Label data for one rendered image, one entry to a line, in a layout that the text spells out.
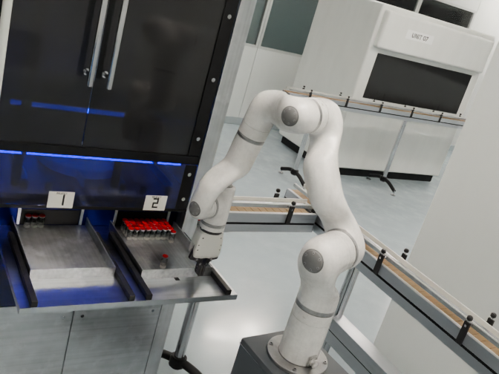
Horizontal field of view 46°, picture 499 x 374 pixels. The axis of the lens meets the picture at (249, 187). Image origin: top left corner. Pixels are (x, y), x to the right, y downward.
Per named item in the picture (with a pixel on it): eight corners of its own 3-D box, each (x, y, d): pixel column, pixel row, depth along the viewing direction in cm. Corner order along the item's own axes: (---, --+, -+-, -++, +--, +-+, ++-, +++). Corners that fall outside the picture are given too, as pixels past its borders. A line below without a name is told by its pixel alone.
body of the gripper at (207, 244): (220, 220, 198) (212, 249, 201) (193, 220, 192) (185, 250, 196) (230, 231, 192) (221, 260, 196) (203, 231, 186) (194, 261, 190)
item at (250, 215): (182, 233, 237) (191, 198, 232) (168, 215, 249) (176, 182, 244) (313, 234, 275) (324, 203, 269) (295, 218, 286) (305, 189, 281)
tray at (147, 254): (108, 228, 215) (110, 220, 214) (171, 228, 230) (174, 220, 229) (139, 279, 189) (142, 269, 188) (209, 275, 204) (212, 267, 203)
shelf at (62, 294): (-7, 230, 197) (-6, 225, 196) (181, 231, 235) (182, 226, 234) (18, 315, 160) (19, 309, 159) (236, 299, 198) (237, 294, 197)
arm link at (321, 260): (342, 310, 172) (369, 239, 164) (309, 329, 158) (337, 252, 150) (309, 289, 179) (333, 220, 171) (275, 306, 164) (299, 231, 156)
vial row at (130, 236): (125, 237, 212) (127, 226, 211) (169, 237, 222) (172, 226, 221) (127, 240, 210) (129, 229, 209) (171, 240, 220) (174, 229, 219)
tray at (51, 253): (10, 225, 199) (11, 215, 198) (85, 225, 213) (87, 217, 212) (28, 280, 173) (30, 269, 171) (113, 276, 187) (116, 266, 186)
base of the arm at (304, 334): (338, 371, 176) (359, 320, 170) (291, 383, 164) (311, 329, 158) (301, 333, 190) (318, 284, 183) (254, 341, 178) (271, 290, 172)
